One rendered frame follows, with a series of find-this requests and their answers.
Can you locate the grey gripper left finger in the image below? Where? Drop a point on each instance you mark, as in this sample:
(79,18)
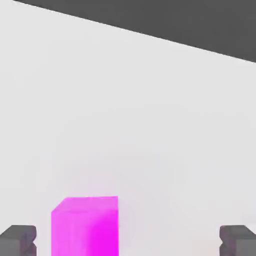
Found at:
(14,240)

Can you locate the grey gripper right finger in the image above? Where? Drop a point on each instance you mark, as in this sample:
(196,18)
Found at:
(240,240)

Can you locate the small magenta cube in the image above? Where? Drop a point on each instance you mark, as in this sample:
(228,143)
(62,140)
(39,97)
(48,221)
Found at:
(84,230)

